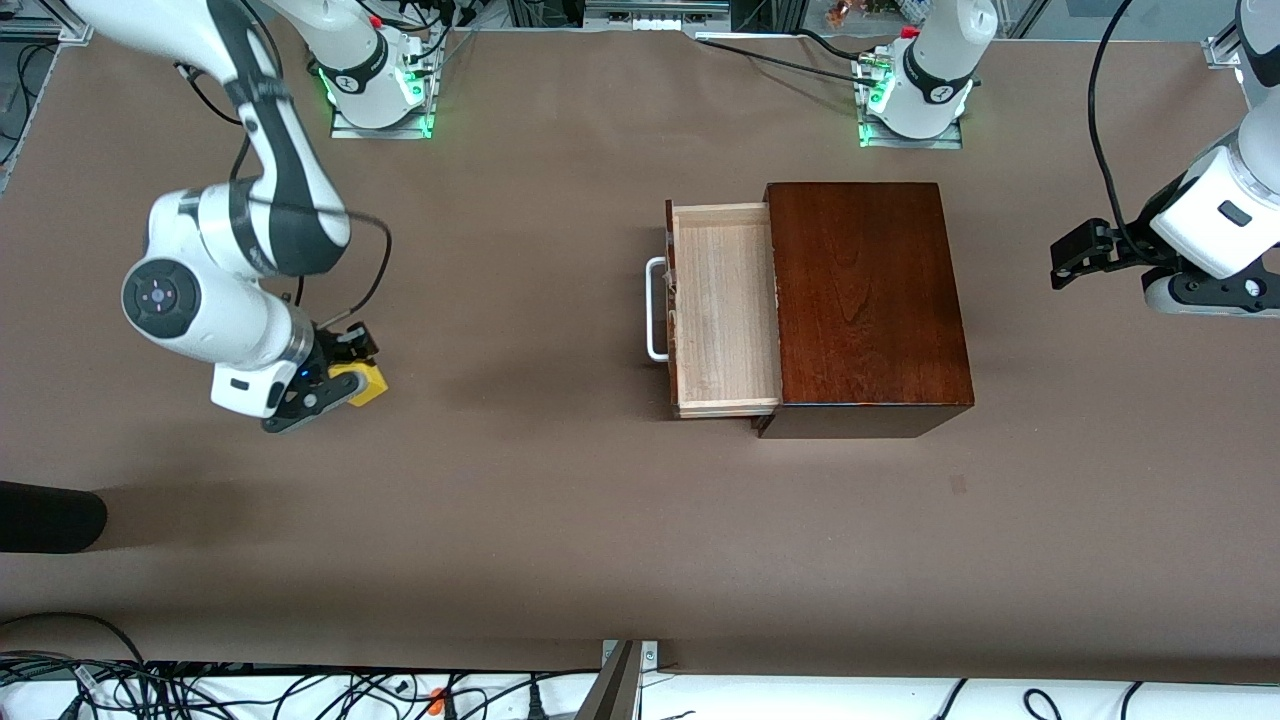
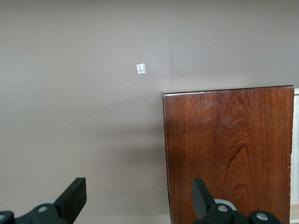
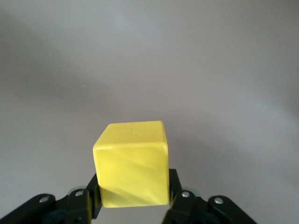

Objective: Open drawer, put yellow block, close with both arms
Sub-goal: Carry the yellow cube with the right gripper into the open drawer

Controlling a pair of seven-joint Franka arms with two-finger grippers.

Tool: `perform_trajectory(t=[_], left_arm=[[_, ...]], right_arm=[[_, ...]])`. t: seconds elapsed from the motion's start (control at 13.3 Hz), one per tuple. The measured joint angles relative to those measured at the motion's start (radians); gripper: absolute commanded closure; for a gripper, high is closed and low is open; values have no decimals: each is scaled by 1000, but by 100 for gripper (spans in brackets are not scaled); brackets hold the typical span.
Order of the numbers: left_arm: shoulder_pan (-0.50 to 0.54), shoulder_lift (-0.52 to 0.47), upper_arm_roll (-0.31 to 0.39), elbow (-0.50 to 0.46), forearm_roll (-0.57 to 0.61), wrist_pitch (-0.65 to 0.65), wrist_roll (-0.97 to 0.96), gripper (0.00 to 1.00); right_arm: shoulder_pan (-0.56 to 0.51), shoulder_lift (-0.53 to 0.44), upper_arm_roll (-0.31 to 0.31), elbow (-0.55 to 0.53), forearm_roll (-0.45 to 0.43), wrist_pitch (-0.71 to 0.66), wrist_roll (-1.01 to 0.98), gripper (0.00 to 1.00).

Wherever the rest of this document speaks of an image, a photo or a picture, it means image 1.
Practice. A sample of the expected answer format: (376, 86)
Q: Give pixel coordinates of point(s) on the aluminium frame profile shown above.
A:
(1225, 52)
(70, 35)

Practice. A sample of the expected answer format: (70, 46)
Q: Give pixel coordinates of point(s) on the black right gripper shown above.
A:
(327, 355)

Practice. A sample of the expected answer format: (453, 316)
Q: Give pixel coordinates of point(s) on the black foam cylinder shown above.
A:
(50, 515)

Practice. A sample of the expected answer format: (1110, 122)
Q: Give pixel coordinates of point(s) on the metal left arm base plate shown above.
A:
(950, 140)

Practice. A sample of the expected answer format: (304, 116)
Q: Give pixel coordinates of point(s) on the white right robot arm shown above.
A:
(290, 190)

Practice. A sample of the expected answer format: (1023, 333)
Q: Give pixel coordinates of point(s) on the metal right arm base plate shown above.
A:
(345, 128)

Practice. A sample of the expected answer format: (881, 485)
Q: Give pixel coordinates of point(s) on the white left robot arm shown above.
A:
(935, 60)

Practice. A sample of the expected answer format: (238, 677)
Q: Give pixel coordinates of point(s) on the yellow cube block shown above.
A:
(370, 385)

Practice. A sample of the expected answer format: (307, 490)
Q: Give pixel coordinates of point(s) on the small silver metal bracket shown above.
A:
(650, 655)

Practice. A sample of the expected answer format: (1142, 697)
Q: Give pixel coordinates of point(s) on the dark grey metal bar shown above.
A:
(612, 692)

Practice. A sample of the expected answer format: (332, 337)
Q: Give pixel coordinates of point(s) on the dark brown wooden cabinet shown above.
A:
(870, 300)

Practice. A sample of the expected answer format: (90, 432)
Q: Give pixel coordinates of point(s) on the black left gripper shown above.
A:
(1127, 252)

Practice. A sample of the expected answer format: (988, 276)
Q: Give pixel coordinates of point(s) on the grey metal rail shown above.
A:
(655, 12)

